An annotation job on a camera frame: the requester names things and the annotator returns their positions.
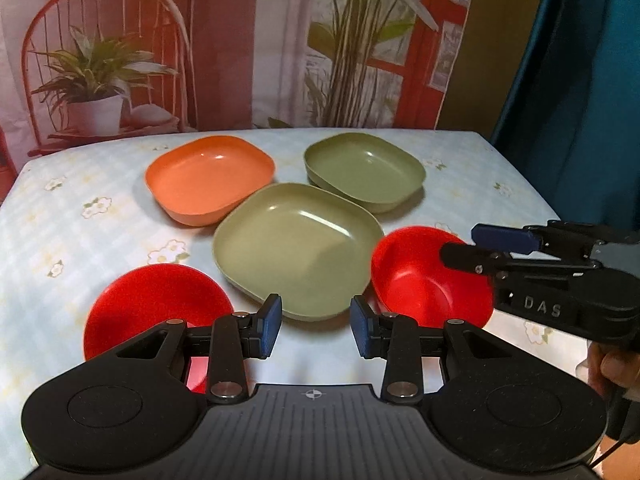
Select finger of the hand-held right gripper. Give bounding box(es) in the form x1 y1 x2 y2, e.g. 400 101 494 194
471 223 551 257
439 241 601 281

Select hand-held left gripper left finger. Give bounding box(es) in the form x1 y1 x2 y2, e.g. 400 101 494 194
116 294 284 405

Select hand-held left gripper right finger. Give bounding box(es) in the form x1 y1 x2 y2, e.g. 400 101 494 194
350 295 495 405

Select red bowl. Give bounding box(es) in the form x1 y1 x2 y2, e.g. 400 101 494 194
83 262 235 393
370 226 495 329

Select light green plate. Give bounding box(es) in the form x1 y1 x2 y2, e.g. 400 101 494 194
212 182 384 322

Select dark green plate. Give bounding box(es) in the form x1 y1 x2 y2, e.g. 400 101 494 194
304 132 427 215

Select orange plate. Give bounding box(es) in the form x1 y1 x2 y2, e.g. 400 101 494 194
145 135 277 227

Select person's right hand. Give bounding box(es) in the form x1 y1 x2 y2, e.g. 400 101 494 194
587 342 640 392

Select blue curtain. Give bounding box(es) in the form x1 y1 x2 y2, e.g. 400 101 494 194
489 0 640 281

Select floral tablecloth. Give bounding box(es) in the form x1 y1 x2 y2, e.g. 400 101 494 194
0 127 640 480

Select printed backdrop cloth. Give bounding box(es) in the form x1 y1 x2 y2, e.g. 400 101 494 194
0 0 475 162

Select black cable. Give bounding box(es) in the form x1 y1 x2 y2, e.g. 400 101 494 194
594 436 630 467

